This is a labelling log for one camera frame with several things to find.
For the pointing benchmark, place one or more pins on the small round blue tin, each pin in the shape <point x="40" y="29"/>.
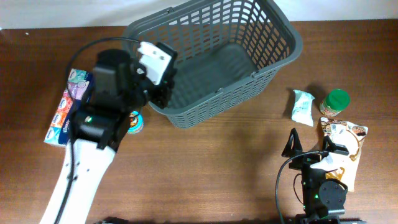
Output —
<point x="136" y="123"/>

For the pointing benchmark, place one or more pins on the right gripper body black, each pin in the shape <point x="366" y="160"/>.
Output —
<point x="304" y="162"/>

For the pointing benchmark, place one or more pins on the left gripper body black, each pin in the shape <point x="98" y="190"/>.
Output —
<point x="157" y="93"/>

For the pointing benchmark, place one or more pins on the tissue multipack blue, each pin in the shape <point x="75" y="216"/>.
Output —
<point x="78" y="82"/>

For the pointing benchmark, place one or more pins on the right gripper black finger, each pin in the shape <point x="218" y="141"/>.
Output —
<point x="293" y="146"/>
<point x="329" y="146"/>

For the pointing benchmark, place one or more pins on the white teal wrapped packet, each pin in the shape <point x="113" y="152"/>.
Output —
<point x="302" y="110"/>

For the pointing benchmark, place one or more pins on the green lid jar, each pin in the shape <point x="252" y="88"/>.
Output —
<point x="335" y="102"/>

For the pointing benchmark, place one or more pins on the rice bag beige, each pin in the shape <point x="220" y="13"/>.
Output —
<point x="351" y="136"/>

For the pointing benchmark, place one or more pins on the grey plastic basket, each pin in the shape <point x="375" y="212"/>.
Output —
<point x="228" y="52"/>

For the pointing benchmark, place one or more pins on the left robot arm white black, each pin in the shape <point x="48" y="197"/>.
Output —
<point x="122" y="85"/>

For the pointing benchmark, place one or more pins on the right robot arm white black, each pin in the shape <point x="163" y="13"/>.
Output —
<point x="323" y="199"/>

